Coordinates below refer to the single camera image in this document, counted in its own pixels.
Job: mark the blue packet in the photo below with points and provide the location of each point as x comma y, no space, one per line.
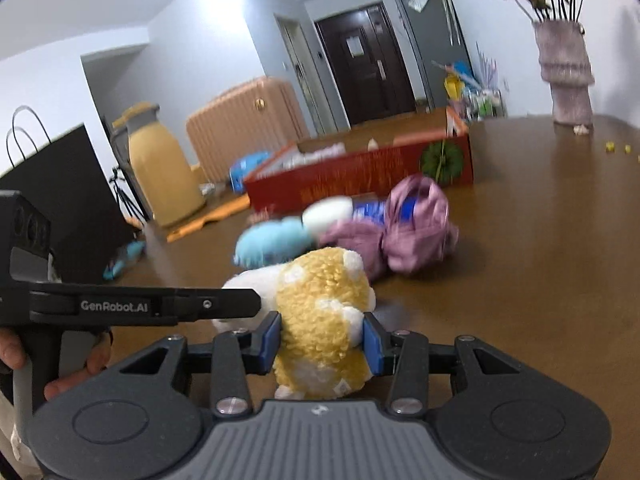
375,210

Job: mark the yellow crumbs on table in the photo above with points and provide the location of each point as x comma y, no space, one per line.
611,147

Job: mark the pink textured vase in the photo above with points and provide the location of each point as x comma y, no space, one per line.
565,66

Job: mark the person's left hand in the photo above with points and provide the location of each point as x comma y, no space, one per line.
13,355

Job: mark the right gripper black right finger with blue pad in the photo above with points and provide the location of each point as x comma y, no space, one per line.
402,356

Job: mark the purple drawstring pouch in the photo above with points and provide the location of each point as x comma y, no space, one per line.
415,230

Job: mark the yellow white plush toy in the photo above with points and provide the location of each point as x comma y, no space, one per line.
322,298

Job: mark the blue plastic tissue pack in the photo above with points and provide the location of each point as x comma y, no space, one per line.
245,166

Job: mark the grey refrigerator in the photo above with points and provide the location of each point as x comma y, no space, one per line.
436,40

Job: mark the light blue plush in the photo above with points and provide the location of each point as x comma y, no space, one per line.
272,242

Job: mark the yellow thermos jug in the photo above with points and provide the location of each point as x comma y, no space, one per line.
165,176

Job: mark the fallen rose petal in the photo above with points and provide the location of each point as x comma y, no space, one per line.
581,130

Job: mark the pink ribbed suitcase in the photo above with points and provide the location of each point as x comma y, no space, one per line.
262,115

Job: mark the black paper shopping bag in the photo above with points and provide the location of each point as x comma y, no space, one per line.
66,183

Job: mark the metal wire storage rack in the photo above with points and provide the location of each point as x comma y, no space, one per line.
482,104

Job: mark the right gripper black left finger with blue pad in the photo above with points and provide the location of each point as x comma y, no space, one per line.
235,355

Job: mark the orange box flap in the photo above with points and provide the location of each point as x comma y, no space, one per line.
221,212

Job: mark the white soft roll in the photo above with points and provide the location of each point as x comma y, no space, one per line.
320,216

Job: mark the dark brown entrance door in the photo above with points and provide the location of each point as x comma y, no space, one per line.
367,64

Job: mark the orange red cardboard box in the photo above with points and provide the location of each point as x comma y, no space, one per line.
369,159

